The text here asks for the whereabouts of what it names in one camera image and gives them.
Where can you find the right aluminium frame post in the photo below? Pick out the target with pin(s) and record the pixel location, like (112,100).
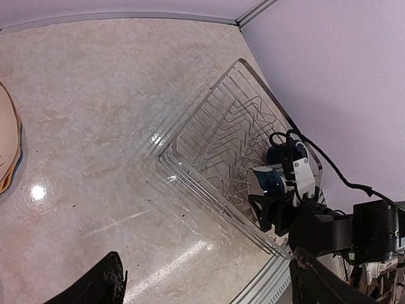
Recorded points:
(253,12)

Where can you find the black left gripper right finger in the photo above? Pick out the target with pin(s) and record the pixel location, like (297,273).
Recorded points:
(312,282)

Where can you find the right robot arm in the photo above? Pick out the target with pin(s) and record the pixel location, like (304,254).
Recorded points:
(371,233)

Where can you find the teal and white bowl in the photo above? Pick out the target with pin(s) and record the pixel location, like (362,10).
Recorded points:
(271,180)

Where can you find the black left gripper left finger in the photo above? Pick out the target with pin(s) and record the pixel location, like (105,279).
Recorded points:
(105,282)

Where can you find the cream bird pattern plate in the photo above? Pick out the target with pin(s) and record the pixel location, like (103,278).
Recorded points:
(9,137)

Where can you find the metal wire dish rack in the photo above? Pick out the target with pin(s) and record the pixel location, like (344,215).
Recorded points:
(223,139)

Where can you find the front aluminium frame rail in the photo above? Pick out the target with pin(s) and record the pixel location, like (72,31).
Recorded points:
(269,284)

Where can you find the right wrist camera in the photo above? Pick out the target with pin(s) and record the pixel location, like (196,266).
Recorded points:
(300,174)

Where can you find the dark blue cup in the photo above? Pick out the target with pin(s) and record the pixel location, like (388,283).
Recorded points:
(278,152)

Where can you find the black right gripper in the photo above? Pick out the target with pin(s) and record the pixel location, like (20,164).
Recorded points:
(278,212)

